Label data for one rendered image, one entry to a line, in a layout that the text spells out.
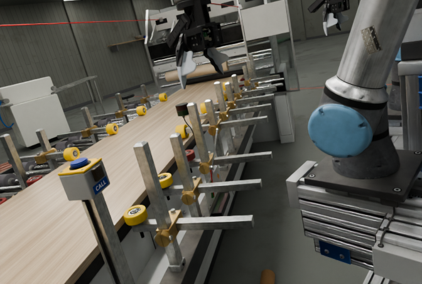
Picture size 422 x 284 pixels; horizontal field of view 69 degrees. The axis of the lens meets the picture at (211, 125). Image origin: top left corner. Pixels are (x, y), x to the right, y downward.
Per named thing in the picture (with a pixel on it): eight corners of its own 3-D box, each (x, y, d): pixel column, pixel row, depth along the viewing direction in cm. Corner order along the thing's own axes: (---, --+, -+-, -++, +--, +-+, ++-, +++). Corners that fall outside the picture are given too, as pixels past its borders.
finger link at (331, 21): (335, 30, 127) (338, 9, 128) (321, 32, 131) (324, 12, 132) (337, 33, 129) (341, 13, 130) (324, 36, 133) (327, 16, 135)
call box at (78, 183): (112, 186, 74) (102, 156, 72) (95, 202, 68) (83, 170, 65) (88, 188, 76) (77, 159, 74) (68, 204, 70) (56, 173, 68)
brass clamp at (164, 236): (186, 221, 112) (182, 209, 110) (172, 247, 99) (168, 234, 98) (170, 222, 114) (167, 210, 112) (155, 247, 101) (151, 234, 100)
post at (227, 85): (243, 146, 225) (230, 81, 212) (242, 147, 222) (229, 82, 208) (238, 146, 226) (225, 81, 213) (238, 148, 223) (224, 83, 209)
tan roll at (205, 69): (272, 61, 360) (270, 50, 357) (271, 62, 349) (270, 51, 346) (162, 82, 404) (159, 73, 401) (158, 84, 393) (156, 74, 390)
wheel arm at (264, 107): (271, 108, 189) (270, 102, 188) (271, 109, 186) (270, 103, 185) (195, 119, 204) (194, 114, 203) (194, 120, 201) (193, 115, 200)
